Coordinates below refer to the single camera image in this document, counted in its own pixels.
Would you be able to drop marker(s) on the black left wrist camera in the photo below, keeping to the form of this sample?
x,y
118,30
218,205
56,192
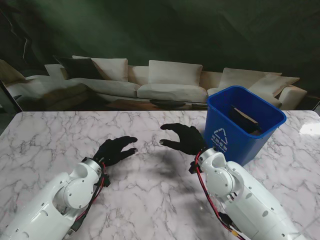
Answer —
x,y
106,180

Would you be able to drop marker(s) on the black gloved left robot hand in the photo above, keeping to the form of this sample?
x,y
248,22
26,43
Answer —
x,y
111,151

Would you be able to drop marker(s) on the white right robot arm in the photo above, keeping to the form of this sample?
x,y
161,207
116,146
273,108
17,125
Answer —
x,y
250,200

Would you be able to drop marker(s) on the blue plastic recycling bin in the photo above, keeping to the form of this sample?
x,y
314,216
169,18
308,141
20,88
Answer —
x,y
220,140

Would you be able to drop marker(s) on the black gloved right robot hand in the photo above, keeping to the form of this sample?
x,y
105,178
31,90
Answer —
x,y
188,140

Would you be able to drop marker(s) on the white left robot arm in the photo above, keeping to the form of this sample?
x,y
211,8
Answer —
x,y
50,202

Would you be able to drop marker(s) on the brown cardboard box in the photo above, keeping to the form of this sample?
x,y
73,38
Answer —
x,y
245,121

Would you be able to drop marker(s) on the sofa print backdrop banner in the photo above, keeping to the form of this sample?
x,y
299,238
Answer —
x,y
160,50

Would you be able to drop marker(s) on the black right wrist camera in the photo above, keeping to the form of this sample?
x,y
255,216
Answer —
x,y
193,168

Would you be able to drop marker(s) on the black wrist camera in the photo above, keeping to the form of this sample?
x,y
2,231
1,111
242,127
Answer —
x,y
106,180
193,168

